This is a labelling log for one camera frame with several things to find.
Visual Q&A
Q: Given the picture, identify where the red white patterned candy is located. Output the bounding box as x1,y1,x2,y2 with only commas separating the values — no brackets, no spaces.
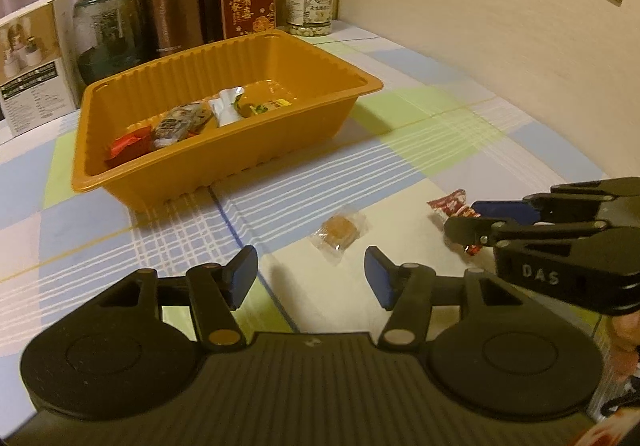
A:
426,187,484,257

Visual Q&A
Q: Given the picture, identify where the red snack bar packet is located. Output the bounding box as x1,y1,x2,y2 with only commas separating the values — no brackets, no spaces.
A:
105,125,152,167

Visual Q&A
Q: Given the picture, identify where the clear packet nut snack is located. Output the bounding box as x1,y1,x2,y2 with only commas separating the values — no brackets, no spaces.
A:
152,102,213,149

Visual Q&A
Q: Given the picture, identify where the white and green snack packet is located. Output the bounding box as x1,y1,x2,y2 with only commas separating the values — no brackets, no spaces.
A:
207,87,245,127

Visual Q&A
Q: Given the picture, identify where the person's right hand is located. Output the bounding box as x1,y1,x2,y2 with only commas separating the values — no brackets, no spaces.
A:
606,312,640,379

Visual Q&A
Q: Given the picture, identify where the checked pastel tablecloth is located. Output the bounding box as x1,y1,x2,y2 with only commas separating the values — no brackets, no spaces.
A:
1,23,602,434

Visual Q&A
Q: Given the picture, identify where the orange plastic tray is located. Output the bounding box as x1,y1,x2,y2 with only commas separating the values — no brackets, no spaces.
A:
72,30,383,211

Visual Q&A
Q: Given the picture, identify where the green yellow snack packet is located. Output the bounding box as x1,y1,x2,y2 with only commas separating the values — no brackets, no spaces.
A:
233,96,292,118

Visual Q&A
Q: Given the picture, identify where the white product box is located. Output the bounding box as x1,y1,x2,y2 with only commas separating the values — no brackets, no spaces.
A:
1,0,81,136

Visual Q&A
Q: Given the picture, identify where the clear jar of nuts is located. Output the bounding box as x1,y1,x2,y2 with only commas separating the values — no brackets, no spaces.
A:
285,0,334,37

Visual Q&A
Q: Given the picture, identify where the dark green glass jar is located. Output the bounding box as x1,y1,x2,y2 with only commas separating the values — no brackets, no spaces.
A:
73,0,143,86

